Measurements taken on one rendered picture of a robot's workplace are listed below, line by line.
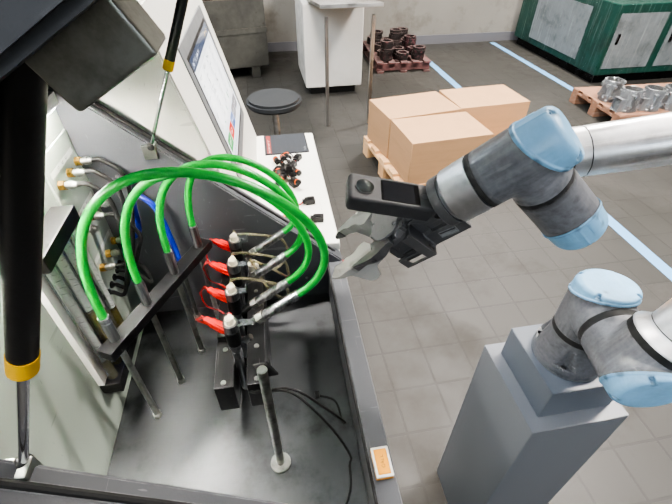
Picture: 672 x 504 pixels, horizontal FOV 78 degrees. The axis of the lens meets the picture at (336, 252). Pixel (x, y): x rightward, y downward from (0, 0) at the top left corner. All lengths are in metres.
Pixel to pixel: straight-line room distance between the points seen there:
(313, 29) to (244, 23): 0.99
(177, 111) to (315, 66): 3.96
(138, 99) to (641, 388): 1.03
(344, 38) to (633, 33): 3.21
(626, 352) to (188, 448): 0.84
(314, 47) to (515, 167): 4.36
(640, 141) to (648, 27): 5.51
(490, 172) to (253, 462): 0.71
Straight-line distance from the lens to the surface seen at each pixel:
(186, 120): 0.94
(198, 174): 0.58
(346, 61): 4.88
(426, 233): 0.60
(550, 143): 0.50
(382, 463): 0.79
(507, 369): 1.15
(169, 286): 0.90
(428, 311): 2.30
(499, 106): 3.63
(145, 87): 0.93
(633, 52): 6.23
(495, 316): 2.38
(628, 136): 0.72
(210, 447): 0.98
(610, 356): 0.88
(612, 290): 0.94
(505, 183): 0.52
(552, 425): 1.11
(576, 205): 0.57
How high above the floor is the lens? 1.69
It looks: 41 degrees down
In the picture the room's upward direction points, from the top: straight up
